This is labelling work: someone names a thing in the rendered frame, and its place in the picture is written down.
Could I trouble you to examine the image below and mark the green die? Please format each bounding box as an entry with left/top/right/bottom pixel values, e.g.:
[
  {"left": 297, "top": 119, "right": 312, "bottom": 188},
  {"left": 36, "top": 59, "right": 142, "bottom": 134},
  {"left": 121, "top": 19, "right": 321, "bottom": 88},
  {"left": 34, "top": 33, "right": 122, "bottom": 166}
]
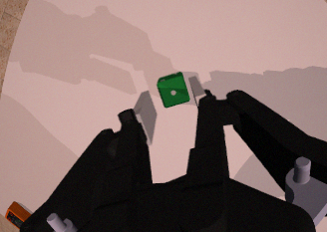
[{"left": 157, "top": 72, "right": 190, "bottom": 108}]

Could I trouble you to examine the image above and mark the orange pocket multimeter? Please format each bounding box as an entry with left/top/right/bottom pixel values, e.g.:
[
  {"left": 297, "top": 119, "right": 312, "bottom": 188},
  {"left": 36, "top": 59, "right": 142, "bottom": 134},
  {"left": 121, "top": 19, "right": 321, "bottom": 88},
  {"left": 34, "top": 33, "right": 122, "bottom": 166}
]
[{"left": 5, "top": 201, "right": 32, "bottom": 230}]

